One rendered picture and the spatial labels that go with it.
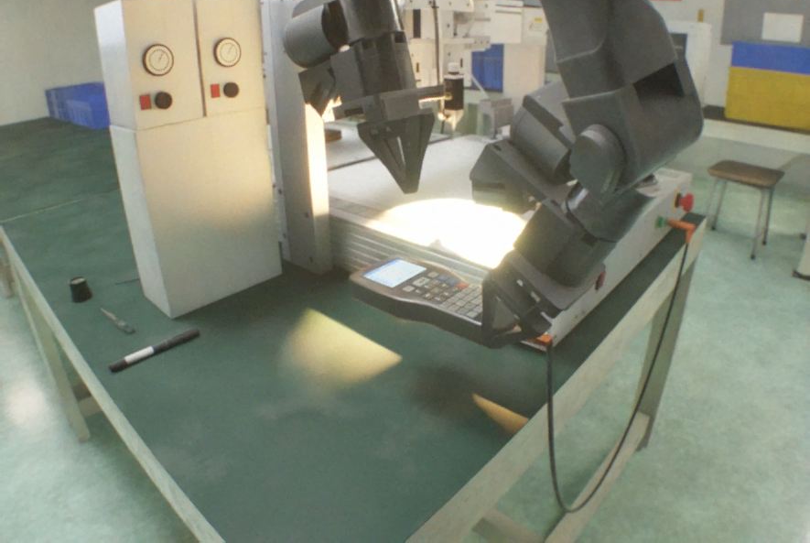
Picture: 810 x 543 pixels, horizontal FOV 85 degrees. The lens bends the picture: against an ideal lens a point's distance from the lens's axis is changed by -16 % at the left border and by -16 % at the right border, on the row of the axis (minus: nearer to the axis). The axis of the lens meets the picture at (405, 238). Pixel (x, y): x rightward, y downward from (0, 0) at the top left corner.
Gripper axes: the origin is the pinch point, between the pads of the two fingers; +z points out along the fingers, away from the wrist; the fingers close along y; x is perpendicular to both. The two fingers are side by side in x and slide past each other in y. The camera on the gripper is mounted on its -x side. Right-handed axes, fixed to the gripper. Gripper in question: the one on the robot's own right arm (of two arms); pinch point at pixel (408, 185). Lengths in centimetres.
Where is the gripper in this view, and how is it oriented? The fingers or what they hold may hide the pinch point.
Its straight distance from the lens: 52.2
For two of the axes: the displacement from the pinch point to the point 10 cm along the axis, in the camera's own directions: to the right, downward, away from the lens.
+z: 2.1, 9.5, 2.1
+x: 7.3, -0.1, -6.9
